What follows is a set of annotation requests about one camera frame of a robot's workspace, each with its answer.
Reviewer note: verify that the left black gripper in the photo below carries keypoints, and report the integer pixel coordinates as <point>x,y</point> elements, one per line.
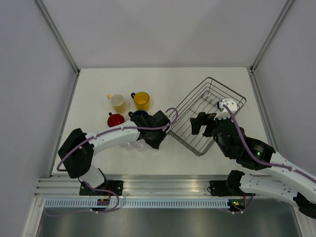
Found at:
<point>155,145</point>

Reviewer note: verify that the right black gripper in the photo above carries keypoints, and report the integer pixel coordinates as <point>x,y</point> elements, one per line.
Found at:
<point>201,119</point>

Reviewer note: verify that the clear glass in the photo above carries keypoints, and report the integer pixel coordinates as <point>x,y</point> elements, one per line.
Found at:
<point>126,146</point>
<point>139,145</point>

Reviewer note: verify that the blue mug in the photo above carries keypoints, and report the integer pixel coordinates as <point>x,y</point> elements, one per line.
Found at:
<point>137,113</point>

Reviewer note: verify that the bright yellow mug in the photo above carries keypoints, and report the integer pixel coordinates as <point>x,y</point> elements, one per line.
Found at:
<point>141,100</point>

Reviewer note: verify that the red mug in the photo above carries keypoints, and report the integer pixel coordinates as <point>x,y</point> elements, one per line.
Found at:
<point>115,119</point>

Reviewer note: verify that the pale yellow mug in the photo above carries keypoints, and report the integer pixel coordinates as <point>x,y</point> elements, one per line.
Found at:
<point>117,102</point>

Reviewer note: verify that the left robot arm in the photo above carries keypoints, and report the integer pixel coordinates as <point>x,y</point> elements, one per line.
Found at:
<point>79,148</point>

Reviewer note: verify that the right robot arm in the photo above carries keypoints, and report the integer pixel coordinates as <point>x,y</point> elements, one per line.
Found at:
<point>296,187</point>

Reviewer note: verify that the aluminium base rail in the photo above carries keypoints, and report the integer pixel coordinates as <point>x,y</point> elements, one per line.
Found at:
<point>134,186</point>

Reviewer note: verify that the white slotted cable duct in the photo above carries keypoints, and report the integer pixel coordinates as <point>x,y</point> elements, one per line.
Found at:
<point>139,203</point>

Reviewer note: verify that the right aluminium frame post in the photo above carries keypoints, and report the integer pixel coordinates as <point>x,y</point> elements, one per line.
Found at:
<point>272,33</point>

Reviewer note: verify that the aluminium frame post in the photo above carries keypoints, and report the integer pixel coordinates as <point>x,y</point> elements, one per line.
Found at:
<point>56,34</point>
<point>272,33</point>

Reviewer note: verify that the left aluminium frame post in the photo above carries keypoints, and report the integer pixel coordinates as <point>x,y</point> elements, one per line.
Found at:
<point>56,34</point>

